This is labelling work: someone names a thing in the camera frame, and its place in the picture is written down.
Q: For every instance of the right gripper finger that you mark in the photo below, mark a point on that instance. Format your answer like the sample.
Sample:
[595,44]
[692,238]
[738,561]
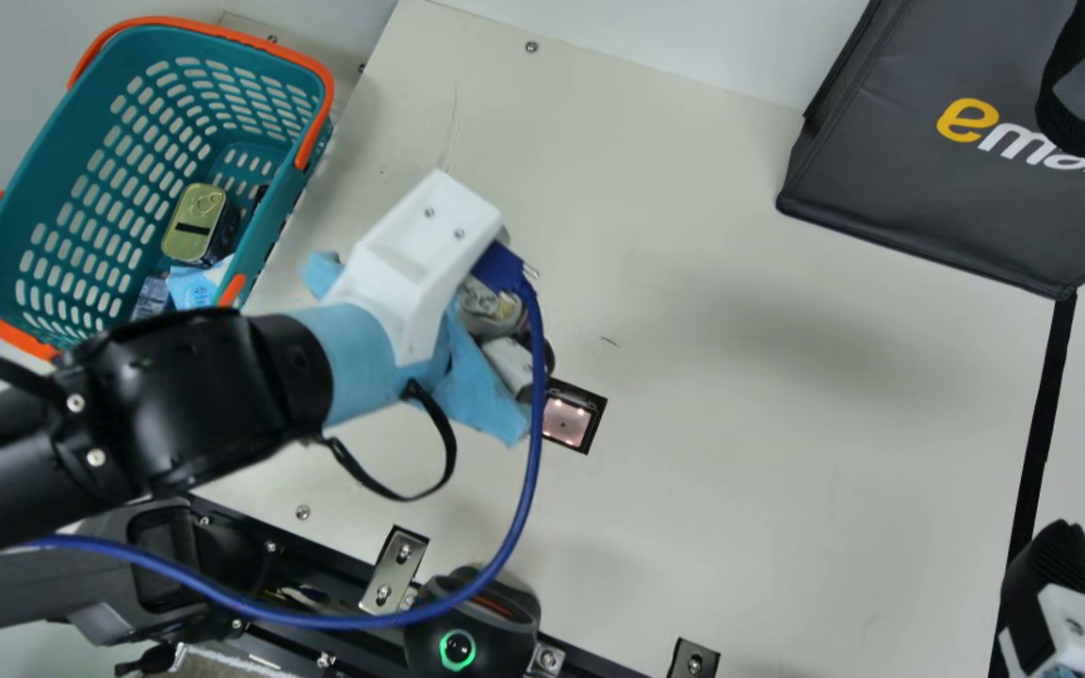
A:
[1056,603]

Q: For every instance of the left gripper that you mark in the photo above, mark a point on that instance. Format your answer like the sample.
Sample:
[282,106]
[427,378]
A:
[364,367]

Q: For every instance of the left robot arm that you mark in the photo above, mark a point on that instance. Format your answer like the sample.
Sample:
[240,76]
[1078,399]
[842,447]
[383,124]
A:
[147,405]

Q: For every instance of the teal shopping basket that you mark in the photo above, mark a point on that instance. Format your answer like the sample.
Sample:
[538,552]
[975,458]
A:
[81,188]

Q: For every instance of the small square scanner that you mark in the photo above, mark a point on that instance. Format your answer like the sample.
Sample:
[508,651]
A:
[573,419]

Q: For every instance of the black strip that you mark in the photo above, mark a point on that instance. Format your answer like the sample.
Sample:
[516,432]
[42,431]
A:
[1042,424]

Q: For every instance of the black device with green light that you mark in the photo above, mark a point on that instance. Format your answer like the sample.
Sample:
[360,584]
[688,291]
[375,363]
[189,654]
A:
[467,631]

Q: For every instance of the dark coffee bottle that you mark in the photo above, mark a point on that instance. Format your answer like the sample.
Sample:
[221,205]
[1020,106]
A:
[239,226]

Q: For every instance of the pale blue packet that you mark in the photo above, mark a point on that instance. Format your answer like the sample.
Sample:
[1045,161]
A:
[196,285]

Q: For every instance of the gold rectangular tin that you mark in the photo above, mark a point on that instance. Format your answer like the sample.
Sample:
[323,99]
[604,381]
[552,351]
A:
[192,224]

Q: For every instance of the dark blue packet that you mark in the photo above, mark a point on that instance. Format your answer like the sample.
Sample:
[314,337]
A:
[151,299]

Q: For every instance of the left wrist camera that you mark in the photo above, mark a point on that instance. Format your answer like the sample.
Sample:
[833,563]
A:
[420,245]

